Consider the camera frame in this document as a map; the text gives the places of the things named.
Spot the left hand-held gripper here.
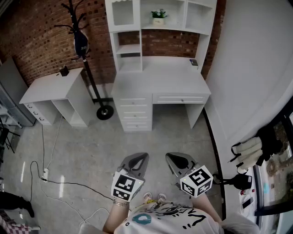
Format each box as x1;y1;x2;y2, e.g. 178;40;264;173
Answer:
111;152;150;202

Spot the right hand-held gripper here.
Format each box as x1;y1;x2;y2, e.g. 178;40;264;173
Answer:
165;152;214;199

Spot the person's left forearm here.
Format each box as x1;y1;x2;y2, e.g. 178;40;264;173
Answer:
103;200;131;234

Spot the person's right forearm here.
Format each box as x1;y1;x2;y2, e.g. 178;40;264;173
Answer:
191;194;222;227

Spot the white desk with hutch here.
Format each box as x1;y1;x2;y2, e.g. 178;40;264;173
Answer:
104;0;218;133

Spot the white side cabinet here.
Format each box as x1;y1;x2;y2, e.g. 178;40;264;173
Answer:
19;68;92;128

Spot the person's printed white shirt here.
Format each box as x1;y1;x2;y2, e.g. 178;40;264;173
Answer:
79;200;261;234

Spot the black pouch bag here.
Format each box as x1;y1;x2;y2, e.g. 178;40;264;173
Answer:
212;173;253;190

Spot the cream backpack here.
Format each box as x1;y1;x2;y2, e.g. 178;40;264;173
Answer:
228;137;264;176

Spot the smartphone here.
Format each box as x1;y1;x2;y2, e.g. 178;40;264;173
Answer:
242;197;254;210

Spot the black jacket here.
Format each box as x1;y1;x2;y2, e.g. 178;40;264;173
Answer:
255;124;284;166

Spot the black coat rack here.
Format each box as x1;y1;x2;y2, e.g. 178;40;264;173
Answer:
54;0;114;121

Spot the black metal folding stand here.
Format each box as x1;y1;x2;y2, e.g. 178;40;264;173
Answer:
0;118;21;154

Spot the dark navy cap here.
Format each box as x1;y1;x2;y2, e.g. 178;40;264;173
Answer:
73;29;89;58

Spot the pink checkered cloth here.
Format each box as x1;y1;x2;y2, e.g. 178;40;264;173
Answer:
0;210;29;234

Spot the grey partition panel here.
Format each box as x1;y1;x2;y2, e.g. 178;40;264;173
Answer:
0;57;36;126

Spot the potted flower plant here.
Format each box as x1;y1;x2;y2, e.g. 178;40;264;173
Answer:
150;9;169;26

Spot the black floor cable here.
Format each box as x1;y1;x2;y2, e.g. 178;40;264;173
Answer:
29;161;115;203

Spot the thin grey cable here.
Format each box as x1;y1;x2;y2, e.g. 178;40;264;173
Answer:
41;125;45;171

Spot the black window frame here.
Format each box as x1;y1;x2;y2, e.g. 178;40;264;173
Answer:
251;95;293;223

